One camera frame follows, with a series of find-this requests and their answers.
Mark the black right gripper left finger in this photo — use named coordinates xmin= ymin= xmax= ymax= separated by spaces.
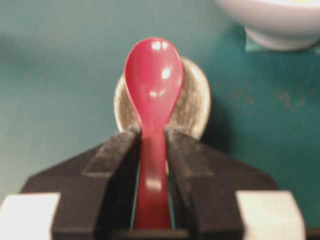
xmin=0 ymin=129 xmax=141 ymax=240

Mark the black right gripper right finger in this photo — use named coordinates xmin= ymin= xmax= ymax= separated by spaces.
xmin=165 ymin=127 xmax=305 ymax=240

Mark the pink plastic soup spoon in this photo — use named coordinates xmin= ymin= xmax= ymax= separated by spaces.
xmin=123 ymin=37 xmax=184 ymax=230

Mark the white round bowl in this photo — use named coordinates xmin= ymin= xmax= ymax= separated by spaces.
xmin=216 ymin=0 xmax=320 ymax=52

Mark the small speckled spoon rest dish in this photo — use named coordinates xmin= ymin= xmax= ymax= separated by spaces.
xmin=114 ymin=57 xmax=212 ymax=140

